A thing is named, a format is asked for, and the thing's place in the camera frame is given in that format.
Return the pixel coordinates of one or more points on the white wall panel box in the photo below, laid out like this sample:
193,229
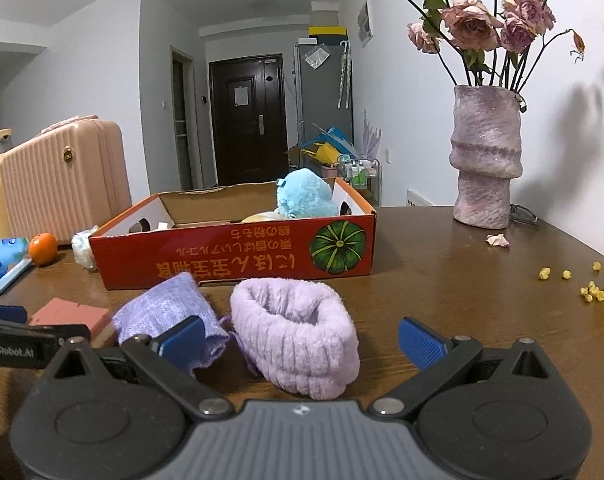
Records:
364,24

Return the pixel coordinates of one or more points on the fallen rose petal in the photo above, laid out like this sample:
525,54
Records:
498,240

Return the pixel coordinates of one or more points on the red cardboard fruit box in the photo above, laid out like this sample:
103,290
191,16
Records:
208,234

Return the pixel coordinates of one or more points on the grey refrigerator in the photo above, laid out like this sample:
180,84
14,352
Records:
320,92

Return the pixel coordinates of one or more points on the metal storage cart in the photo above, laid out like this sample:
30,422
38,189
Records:
365,175

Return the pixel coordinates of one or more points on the eyeglasses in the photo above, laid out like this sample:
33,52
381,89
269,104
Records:
522,215

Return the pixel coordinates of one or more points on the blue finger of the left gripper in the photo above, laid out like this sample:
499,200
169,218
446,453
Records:
13,314

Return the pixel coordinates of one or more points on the pink layered sponge block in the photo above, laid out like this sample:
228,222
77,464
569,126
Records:
63,312

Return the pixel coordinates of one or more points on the purple textured vase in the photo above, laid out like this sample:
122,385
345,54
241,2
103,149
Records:
486,149

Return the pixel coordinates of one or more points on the dark wooden door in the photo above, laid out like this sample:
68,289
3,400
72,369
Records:
248,117

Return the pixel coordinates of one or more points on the pink ribbed small suitcase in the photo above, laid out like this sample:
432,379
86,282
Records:
70,177

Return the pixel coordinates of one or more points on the orange tangerine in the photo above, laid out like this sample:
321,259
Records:
43,249

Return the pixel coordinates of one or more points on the light blue fluffy plush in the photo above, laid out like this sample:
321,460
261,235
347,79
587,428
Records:
301,194

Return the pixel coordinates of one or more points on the yellow box on refrigerator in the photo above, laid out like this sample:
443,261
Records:
323,31

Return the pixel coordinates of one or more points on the dried pink roses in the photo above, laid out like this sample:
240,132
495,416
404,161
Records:
498,45

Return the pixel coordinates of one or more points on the white yellow plush toy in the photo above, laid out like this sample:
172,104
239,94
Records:
274,215

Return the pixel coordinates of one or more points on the blue wet wipes pack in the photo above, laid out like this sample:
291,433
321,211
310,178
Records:
14,260

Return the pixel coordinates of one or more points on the lilac fluffy headband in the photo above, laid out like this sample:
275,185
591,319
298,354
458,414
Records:
297,334

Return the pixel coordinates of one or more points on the clear plastic bag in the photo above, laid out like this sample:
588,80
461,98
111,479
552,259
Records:
82,252

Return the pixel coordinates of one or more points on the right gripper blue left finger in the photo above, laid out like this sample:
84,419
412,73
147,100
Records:
182,345

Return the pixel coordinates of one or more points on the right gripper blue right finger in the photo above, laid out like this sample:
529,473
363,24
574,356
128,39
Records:
420,344

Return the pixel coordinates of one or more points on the lavender knit cloth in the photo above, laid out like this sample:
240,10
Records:
164,306

